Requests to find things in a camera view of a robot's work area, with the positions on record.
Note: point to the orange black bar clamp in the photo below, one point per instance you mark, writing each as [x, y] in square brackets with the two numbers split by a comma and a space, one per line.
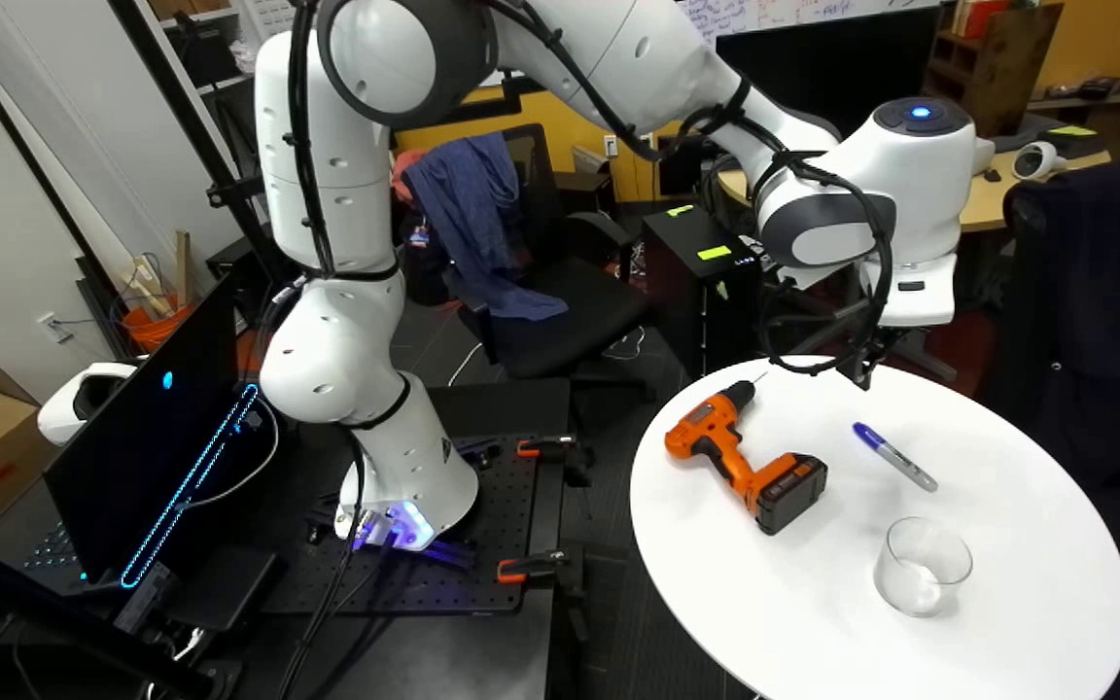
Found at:
[542, 569]
[553, 447]

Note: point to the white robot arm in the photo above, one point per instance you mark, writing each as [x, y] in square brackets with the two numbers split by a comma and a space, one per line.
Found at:
[328, 169]

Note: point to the blue marker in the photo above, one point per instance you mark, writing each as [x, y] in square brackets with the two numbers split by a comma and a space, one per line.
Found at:
[894, 452]

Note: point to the black office chair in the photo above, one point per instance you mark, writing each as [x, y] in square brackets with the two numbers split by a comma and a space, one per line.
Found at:
[563, 323]

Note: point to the blue jacket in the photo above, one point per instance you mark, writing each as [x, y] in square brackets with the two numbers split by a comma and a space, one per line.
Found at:
[485, 207]

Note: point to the yellow partition panel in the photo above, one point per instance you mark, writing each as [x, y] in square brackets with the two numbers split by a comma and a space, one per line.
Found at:
[573, 143]

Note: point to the black box green labels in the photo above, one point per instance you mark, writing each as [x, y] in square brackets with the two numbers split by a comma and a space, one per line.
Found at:
[700, 287]

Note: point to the wooden desk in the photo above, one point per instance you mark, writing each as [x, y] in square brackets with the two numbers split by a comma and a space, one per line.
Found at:
[995, 200]

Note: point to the black monitor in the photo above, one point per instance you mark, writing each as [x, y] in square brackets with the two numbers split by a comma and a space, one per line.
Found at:
[835, 78]

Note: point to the black tripod pole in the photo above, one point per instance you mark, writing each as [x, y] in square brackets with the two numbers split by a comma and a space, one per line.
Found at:
[205, 143]

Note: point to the dark grey cart platform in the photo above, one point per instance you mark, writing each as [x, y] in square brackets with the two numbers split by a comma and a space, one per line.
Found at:
[458, 662]

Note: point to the black camera stand bar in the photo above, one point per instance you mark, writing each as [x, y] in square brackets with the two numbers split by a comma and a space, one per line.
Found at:
[39, 609]

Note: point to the dark jacket covered chair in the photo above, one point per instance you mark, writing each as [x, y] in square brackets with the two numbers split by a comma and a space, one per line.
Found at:
[1091, 298]

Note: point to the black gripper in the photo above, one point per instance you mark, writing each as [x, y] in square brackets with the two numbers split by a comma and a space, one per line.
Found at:
[852, 328]

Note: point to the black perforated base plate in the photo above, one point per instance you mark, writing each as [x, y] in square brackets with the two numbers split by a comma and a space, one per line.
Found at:
[485, 547]

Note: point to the small white desk device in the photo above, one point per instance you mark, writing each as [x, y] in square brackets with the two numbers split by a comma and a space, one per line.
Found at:
[1037, 159]

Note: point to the brown wooden shelf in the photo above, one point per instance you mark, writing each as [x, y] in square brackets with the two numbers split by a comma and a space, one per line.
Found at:
[1010, 65]

